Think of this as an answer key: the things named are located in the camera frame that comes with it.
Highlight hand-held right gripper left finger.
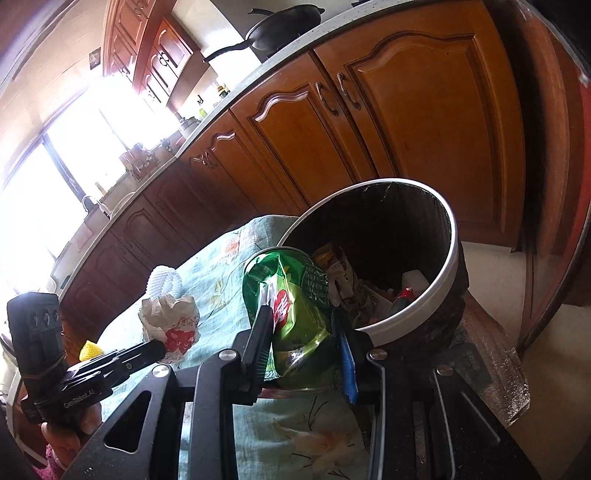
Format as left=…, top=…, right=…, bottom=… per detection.
left=62, top=305, right=274, bottom=480

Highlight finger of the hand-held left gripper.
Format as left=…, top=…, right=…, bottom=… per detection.
left=104, top=340, right=167, bottom=372
left=65, top=353, right=139, bottom=387

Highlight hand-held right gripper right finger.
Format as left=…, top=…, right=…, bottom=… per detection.
left=330, top=307, right=541, bottom=480

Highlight green drink can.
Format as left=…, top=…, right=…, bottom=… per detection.
left=242, top=247, right=335, bottom=391

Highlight white foam block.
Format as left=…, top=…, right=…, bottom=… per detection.
left=401, top=269, right=429, bottom=296

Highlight yellow snack packet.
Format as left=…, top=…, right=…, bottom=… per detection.
left=311, top=242, right=352, bottom=278

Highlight white-rimmed bin with black bag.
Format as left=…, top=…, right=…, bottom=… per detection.
left=277, top=178, right=469, bottom=357

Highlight person's left hand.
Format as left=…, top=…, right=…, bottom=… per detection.
left=39, top=404, right=105, bottom=467

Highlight crumpled white printed wrapper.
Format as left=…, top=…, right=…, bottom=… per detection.
left=139, top=293, right=201, bottom=359

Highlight light blue floral tablecloth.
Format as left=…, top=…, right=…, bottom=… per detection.
left=60, top=213, right=384, bottom=480

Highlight white foam fruit net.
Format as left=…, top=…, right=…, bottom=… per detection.
left=145, top=265, right=184, bottom=296

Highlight chrome kitchen faucet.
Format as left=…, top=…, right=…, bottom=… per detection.
left=82, top=195, right=112, bottom=219

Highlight kitchen window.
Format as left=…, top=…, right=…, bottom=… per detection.
left=0, top=76, right=181, bottom=287

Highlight utensil rack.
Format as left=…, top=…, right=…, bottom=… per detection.
left=120, top=143, right=158, bottom=179

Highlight pale speckled kitchen countertop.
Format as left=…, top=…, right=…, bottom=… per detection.
left=48, top=0, right=485, bottom=296

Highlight wooden base cabinets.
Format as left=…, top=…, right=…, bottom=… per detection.
left=46, top=0, right=527, bottom=324

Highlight black wok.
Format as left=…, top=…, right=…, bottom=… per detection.
left=203, top=4, right=324, bottom=63

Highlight wooden door frame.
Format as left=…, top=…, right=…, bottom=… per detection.
left=485, top=0, right=591, bottom=354

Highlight wooden wall cabinets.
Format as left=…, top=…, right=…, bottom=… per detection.
left=102, top=0, right=195, bottom=114

